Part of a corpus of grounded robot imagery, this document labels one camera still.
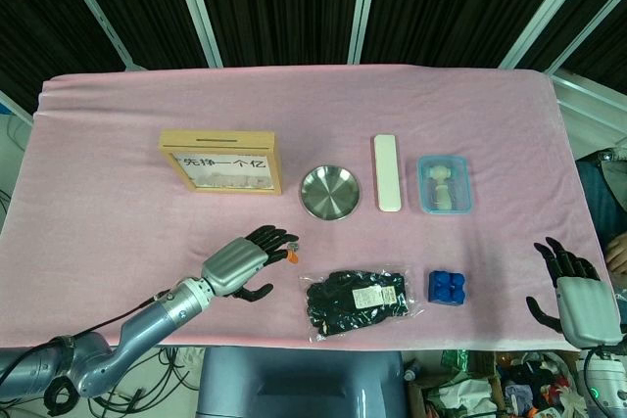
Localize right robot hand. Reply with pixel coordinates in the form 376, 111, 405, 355
526, 236, 624, 348

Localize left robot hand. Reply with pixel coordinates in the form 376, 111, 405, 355
200, 224, 301, 302

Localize seated person in dark clothes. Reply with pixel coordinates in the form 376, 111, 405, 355
575, 146, 627, 287

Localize black gloves in plastic bag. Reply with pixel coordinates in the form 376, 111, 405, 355
299, 268, 426, 343

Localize round stainless steel dish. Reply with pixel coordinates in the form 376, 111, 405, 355
299, 164, 363, 222

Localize blue-grey robot torso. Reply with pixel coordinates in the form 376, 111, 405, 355
195, 347, 409, 418

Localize cardboard box of clutter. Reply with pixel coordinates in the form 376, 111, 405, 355
406, 348, 589, 418

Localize blue building block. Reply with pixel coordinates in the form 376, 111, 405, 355
428, 269, 469, 306

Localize clear container with blue lid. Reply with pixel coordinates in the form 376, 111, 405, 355
416, 155, 476, 216

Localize white oblong case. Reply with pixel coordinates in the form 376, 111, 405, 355
373, 133, 405, 214

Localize cream toy inside container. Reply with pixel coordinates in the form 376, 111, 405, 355
424, 163, 464, 211

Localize pink tablecloth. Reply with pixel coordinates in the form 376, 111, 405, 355
0, 64, 619, 351

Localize black cable bundle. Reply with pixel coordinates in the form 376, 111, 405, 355
43, 347, 202, 418

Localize wooden coin box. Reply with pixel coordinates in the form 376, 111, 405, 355
157, 129, 284, 197

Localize white aluminium frame post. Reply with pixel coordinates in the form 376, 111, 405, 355
348, 0, 382, 66
498, 0, 593, 70
168, 0, 224, 69
48, 0, 144, 71

